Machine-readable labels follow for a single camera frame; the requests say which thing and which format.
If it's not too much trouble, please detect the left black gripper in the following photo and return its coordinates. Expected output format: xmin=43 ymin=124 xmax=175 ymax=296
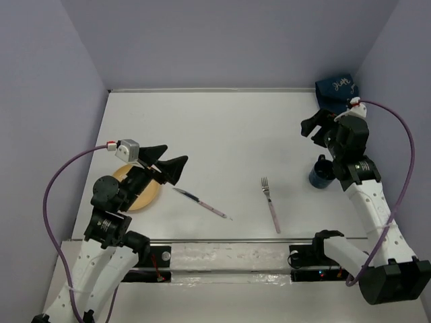
xmin=119 ymin=144 xmax=189 ymax=210

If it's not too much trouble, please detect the blue embroidered cloth placemat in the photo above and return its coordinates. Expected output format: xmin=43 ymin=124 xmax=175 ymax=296
xmin=314 ymin=74 xmax=359 ymax=114

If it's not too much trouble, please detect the yellow plate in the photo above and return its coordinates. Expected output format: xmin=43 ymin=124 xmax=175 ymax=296
xmin=112 ymin=164 xmax=160 ymax=212

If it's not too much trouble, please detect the knife with pink handle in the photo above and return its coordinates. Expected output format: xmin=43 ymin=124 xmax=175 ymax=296
xmin=173 ymin=188 xmax=232 ymax=220

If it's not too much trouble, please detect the dark blue mug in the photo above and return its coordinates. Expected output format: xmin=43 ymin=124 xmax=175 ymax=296
xmin=308 ymin=154 xmax=335 ymax=189

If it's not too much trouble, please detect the fork with pink handle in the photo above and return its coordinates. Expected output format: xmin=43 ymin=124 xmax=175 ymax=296
xmin=261 ymin=177 xmax=281 ymax=234

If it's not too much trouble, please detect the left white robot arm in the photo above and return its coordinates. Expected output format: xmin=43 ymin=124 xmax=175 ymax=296
xmin=32 ymin=139 xmax=189 ymax=322

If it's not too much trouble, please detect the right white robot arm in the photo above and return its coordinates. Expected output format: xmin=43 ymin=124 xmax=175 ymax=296
xmin=300 ymin=108 xmax=430 ymax=305

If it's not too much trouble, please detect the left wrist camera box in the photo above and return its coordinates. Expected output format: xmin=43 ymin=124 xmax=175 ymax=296
xmin=115 ymin=139 xmax=139 ymax=164

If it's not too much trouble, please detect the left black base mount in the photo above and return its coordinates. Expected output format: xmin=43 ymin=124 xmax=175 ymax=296
xmin=122 ymin=245 xmax=172 ymax=283

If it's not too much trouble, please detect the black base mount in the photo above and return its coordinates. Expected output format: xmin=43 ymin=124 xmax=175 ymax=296
xmin=287 ymin=244 xmax=349 ymax=283
xmin=122 ymin=245 xmax=172 ymax=283

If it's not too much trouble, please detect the metal table edge rail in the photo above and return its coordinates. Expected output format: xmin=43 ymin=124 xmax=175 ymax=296
xmin=65 ymin=237 xmax=368 ymax=245

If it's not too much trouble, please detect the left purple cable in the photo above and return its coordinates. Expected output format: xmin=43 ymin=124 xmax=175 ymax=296
xmin=42 ymin=142 xmax=119 ymax=323

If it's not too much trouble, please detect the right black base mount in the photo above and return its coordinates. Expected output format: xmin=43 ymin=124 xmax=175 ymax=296
xmin=287 ymin=244 xmax=349 ymax=283

